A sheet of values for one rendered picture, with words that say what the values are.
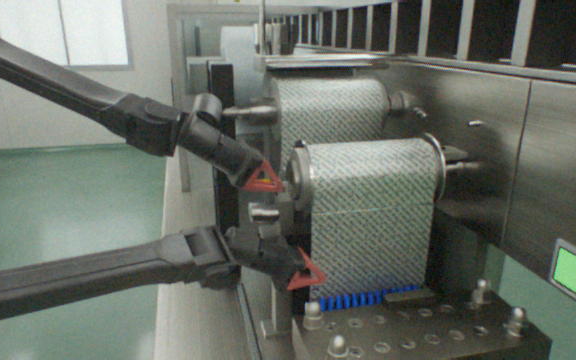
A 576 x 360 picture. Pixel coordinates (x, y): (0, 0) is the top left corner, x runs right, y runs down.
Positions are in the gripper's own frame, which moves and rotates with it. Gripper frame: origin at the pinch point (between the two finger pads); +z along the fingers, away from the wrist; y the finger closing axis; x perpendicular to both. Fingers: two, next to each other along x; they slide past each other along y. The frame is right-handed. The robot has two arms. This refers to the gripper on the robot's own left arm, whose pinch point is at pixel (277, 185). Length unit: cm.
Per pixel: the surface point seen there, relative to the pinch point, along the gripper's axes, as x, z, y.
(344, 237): -0.2, 12.8, 8.9
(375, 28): 46, 18, -45
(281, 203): -2.4, 2.5, 0.7
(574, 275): 16.8, 29.9, 34.3
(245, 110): 7.1, -6.8, -22.4
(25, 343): -160, 0, -138
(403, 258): 2.3, 26.2, 9.7
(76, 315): -148, 17, -156
